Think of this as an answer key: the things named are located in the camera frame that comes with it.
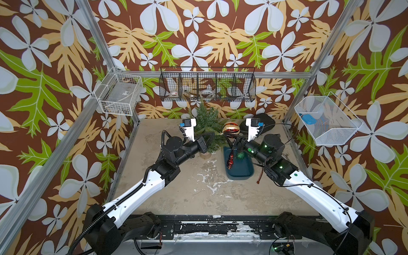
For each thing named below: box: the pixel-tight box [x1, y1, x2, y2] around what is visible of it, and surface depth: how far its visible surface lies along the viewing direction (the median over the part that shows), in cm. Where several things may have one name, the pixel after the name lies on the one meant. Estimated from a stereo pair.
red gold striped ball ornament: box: [219, 121, 241, 135], surface depth 66 cm
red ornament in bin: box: [226, 149, 235, 171], surface depth 97 cm
